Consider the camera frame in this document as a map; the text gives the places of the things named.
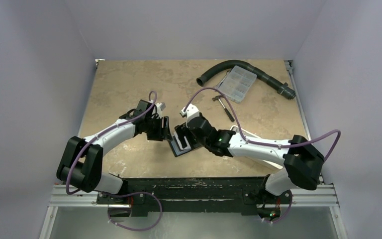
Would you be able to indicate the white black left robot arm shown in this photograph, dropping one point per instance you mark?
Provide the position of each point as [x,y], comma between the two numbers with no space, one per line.
[81,162]

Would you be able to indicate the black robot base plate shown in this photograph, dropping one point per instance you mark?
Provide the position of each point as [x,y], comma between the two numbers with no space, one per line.
[141,194]

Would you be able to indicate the black leather card holder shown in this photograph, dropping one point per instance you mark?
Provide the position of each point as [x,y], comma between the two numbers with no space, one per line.
[178,152]

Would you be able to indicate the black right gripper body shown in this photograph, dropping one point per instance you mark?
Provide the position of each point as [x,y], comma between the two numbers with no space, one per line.
[187,138]

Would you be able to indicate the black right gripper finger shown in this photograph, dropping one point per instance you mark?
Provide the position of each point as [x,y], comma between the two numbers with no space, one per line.
[180,135]
[193,136]

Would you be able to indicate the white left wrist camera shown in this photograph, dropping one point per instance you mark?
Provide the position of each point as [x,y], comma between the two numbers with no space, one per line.
[159,107]

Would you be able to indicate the aluminium frame rail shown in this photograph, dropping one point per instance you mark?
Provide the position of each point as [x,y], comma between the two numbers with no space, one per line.
[323,196]

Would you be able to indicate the clear plastic compartment box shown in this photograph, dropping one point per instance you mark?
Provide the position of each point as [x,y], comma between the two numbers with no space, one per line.
[238,84]

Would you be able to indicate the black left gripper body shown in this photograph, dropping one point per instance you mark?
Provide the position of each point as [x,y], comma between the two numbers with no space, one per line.
[154,129]

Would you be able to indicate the small black-handled hammer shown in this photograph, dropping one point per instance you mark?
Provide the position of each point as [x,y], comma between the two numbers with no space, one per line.
[228,113]

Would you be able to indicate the silver open-end wrench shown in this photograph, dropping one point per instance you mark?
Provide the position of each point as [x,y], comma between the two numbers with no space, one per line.
[218,86]

